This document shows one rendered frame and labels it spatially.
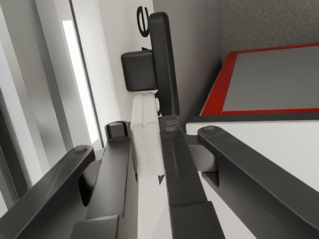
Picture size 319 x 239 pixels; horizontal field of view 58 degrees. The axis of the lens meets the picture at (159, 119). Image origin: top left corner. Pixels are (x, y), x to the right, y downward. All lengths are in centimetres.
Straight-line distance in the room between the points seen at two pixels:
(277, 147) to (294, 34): 77
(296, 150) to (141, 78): 23
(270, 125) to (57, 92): 26
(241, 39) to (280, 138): 76
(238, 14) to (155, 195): 90
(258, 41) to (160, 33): 92
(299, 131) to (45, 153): 29
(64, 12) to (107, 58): 4
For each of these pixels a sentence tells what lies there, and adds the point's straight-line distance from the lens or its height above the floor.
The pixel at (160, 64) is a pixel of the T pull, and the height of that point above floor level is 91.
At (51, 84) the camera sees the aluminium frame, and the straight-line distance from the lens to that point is 17.
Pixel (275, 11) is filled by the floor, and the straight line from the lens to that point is 110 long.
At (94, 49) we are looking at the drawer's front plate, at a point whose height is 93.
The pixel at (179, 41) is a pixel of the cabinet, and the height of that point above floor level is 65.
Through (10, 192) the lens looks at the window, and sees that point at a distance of 18.
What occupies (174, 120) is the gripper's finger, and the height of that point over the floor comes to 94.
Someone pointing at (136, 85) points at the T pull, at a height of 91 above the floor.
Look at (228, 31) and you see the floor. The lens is 110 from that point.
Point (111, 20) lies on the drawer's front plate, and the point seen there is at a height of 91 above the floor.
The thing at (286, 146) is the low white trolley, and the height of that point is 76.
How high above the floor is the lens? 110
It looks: 62 degrees down
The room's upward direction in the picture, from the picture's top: 142 degrees counter-clockwise
